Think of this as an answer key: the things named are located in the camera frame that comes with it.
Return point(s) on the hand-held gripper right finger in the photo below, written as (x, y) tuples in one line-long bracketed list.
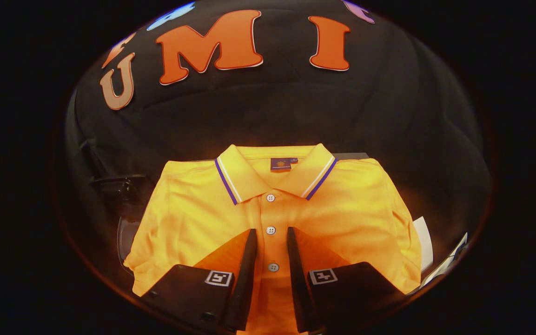
[(296, 279)]

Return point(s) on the grey washing machine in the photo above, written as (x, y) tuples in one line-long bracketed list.
[(126, 237)]

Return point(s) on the yellow polo shirt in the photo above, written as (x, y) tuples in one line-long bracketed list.
[(193, 209)]

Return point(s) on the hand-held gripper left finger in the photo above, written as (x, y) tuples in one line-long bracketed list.
[(245, 279)]

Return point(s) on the dark transparent washing machine lid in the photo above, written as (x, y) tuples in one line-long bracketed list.
[(123, 186)]

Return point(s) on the white plastic object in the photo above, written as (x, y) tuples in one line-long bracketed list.
[(451, 258)]

